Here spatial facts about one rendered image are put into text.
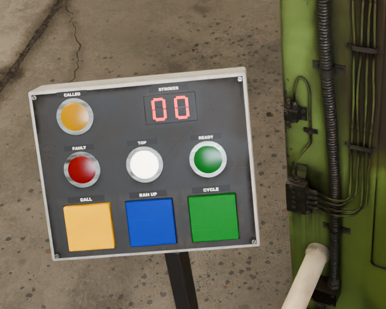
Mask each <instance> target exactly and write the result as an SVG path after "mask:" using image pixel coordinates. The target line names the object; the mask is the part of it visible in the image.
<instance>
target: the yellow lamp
mask: <svg viewBox="0 0 386 309"><path fill-rule="evenodd" d="M88 120H89V115H88V111H87V110H86V108H85V107H84V106H82V105H81V104H79V103H70V104H67V105H66V106H65V107H64V108H63V109H62V111H61V121H62V123H63V125H64V126H65V127H66V128H67V129H69V130H71V131H79V130H81V129H83V128H84V127H85V126H86V125H87V124H88Z"/></svg>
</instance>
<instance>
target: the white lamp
mask: <svg viewBox="0 0 386 309"><path fill-rule="evenodd" d="M158 167H159V163H158V160H157V157H155V155H153V154H152V153H151V152H149V151H139V152H138V153H136V154H134V155H133V157H132V159H131V170H132V171H133V173H134V174H135V175H136V176H138V177H140V178H150V177H152V176H153V175H155V173H156V172H157V170H158Z"/></svg>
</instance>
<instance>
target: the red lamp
mask: <svg viewBox="0 0 386 309"><path fill-rule="evenodd" d="M68 173H69V176H70V178H71V179H73V181H75V182H77V183H87V182H90V181H91V180H92V179H93V178H94V176H95V174H96V167H95V165H94V163H93V162H92V160H90V159H89V158H87V157H84V156H77V157H76V158H73V159H72V160H71V162H70V163H69V165H68Z"/></svg>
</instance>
